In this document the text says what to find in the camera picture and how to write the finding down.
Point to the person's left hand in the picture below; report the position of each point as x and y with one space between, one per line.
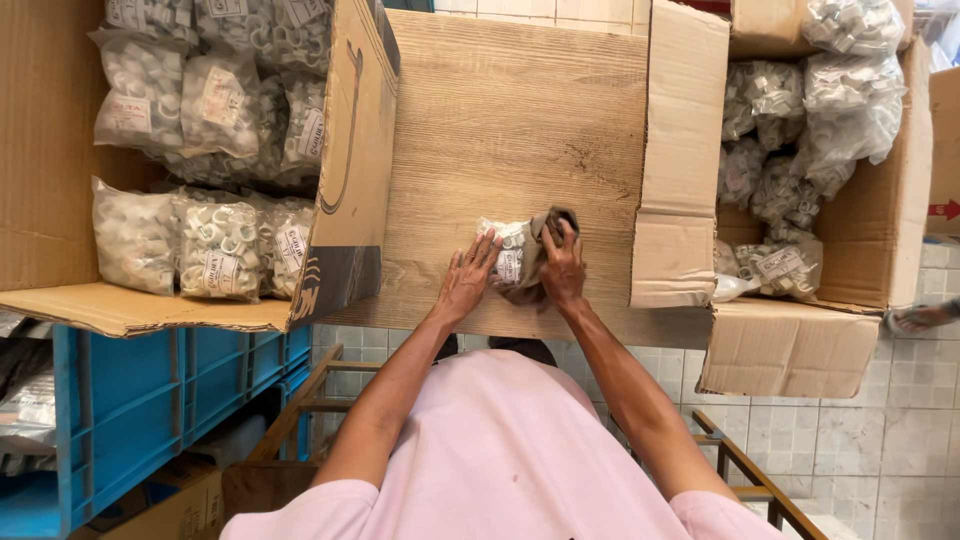
463 289

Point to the person's right hand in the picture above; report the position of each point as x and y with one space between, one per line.
564 274

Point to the brown wiping cloth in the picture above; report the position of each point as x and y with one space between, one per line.
531 251

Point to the single bag of white clips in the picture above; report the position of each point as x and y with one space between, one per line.
510 244

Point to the person's black trousers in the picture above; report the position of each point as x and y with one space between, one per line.
525 349

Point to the person's pink shirt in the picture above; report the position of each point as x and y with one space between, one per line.
495 450

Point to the large open cardboard carton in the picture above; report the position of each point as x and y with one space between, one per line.
682 150
352 165

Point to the heap of clip bags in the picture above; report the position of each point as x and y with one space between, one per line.
217 150
810 135

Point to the small brown cardboard box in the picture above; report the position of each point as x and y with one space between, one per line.
176 506

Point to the blue plastic crate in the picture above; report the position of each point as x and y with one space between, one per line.
127 420

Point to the carton with red arrow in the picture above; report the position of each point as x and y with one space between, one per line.
945 150

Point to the crumpled clear plastic bags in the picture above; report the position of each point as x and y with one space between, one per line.
30 409

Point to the wooden frame stand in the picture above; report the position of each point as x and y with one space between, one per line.
300 405

